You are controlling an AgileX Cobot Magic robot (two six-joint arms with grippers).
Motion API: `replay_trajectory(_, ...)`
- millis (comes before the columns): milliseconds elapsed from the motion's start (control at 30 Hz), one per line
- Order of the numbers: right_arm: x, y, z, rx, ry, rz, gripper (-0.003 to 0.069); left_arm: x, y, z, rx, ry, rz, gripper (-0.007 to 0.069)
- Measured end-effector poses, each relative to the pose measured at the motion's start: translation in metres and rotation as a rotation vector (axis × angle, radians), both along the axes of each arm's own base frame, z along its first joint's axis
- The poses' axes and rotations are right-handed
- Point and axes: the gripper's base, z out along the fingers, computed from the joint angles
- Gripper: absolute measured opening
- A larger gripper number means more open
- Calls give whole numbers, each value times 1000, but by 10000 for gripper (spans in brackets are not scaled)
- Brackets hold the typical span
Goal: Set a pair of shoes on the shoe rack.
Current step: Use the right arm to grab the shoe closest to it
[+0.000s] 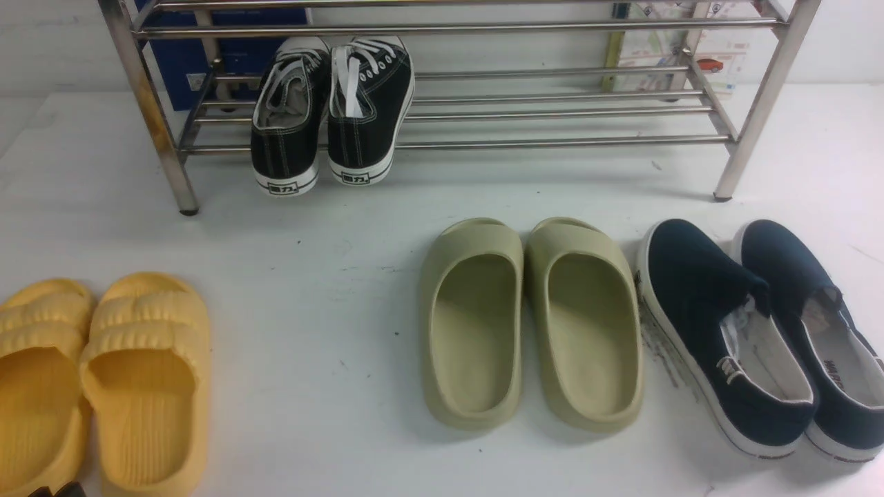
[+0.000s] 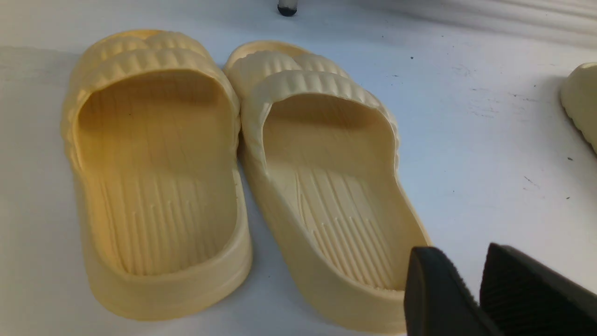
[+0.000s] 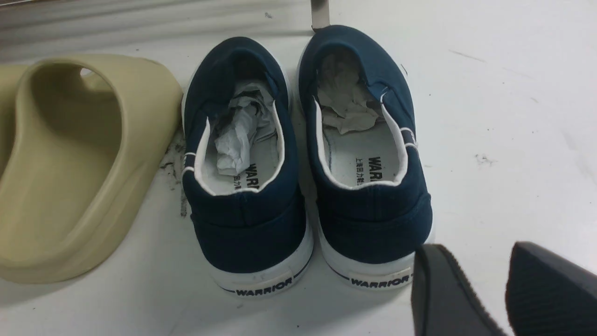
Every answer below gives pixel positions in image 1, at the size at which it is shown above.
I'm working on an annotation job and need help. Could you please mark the navy slip-on shoe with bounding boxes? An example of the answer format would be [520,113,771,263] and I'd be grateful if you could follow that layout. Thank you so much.
[635,218,817,460]
[732,220,883,463]

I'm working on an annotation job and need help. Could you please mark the stainless steel shoe rack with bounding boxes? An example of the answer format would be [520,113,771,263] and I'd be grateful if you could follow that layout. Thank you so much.
[99,1,820,216]

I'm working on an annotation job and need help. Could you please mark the blue box behind rack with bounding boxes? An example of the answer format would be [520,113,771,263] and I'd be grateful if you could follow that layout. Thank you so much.
[102,1,311,121]

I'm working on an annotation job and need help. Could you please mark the green foam slide left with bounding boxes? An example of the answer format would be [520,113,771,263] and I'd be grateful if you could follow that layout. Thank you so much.
[418,217,524,431]

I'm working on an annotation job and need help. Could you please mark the green foam slide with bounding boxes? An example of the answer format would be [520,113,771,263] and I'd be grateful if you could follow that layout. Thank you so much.
[418,217,524,431]
[525,217,644,433]

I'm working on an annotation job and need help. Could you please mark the green foam slide right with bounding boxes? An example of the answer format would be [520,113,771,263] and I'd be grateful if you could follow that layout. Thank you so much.
[525,217,644,433]

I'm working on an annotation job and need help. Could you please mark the black canvas sneaker right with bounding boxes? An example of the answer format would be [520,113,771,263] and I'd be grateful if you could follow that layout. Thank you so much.
[327,37,416,186]

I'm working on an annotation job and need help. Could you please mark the black canvas sneaker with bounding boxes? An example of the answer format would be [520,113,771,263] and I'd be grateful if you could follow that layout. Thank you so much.
[327,37,416,186]
[250,37,332,197]

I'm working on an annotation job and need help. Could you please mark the black canvas sneaker left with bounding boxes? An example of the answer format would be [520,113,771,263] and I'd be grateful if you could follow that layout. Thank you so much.
[250,37,332,197]

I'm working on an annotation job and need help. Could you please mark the white printed poster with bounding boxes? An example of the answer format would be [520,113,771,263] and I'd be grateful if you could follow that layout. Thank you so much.
[602,1,763,97]

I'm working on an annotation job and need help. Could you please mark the yellow foam slide right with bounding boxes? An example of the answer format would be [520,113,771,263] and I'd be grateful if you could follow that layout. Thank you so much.
[79,273,212,496]

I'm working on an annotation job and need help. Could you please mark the yellow foam slide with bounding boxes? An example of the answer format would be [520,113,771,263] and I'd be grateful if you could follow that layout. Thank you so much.
[1,279,95,496]
[79,273,212,496]

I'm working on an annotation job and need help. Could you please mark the yellow foam slide left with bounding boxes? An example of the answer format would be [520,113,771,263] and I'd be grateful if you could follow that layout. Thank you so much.
[1,279,95,496]

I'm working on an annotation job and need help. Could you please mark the black object bottom edge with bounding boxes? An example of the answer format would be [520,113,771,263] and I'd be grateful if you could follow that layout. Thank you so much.
[28,481,86,497]

